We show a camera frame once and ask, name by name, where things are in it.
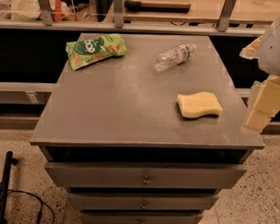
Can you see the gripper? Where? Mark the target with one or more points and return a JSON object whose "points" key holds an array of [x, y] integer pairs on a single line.
{"points": [[276, 50]]}

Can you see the clear plastic water bottle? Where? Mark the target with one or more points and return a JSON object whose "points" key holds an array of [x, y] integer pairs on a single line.
{"points": [[173, 56]]}

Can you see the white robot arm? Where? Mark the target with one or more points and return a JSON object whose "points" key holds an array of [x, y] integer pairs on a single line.
{"points": [[268, 59]]}

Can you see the green rice chip bag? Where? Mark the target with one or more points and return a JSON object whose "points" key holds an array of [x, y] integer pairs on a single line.
{"points": [[91, 51]]}

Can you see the yellow sponge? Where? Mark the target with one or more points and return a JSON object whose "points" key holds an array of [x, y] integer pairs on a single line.
{"points": [[199, 105]]}

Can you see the grey drawer cabinet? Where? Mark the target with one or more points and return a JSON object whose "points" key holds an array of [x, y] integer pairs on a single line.
{"points": [[124, 110]]}

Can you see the middle grey drawer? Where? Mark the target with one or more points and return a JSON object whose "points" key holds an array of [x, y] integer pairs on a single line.
{"points": [[141, 202]]}

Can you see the grey drawer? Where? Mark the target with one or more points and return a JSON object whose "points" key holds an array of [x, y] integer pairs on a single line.
{"points": [[144, 175], [141, 202], [136, 217]]}

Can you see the bottom grey drawer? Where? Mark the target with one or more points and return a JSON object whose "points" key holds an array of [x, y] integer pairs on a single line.
{"points": [[136, 217]]}

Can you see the top grey drawer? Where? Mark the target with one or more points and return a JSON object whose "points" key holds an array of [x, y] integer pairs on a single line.
{"points": [[144, 175]]}

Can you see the black stand pole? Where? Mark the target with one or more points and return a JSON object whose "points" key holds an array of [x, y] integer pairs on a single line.
{"points": [[9, 162]]}

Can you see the metal railing frame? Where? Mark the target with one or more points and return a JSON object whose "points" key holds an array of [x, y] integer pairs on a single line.
{"points": [[205, 17]]}

